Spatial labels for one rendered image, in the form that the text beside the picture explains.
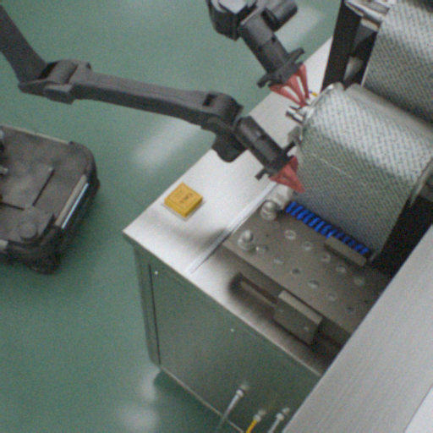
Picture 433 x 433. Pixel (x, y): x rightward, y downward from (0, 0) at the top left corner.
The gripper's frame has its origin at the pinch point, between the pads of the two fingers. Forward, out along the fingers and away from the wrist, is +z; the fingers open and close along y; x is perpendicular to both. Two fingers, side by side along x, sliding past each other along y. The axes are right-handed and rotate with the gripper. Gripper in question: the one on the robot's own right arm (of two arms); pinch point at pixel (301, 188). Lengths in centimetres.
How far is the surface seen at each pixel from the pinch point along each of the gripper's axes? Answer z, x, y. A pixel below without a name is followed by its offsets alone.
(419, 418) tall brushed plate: 21, 51, 45
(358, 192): 6.8, 14.1, 0.2
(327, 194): 4.1, 5.8, 0.2
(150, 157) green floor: -37, -140, -47
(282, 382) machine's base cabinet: 32.1, -24.1, 26.0
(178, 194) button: -17.8, -26.1, 10.2
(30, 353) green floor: -13, -126, 50
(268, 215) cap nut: -0.8, -4.2, 8.4
